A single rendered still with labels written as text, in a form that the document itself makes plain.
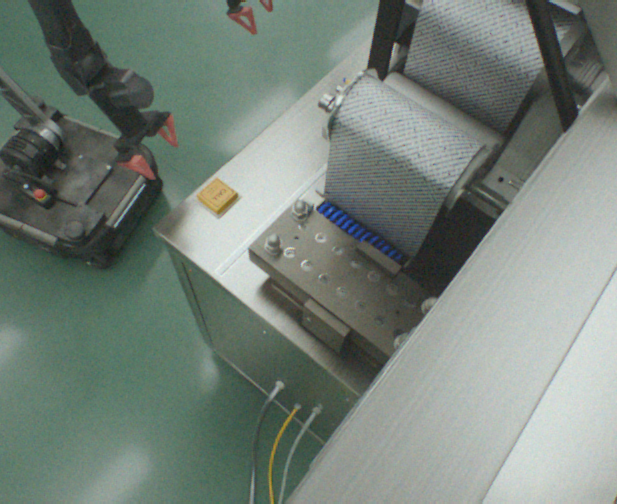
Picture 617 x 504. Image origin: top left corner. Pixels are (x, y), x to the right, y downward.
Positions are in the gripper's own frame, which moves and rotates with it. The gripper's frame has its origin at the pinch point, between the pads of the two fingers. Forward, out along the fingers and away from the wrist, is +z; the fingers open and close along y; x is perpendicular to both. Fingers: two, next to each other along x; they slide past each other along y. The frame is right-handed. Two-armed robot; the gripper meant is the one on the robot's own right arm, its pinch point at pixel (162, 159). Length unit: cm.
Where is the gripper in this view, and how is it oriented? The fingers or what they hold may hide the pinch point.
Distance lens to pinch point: 117.7
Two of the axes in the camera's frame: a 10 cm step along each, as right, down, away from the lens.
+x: -8.3, -0.9, 5.6
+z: 4.1, 5.8, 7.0
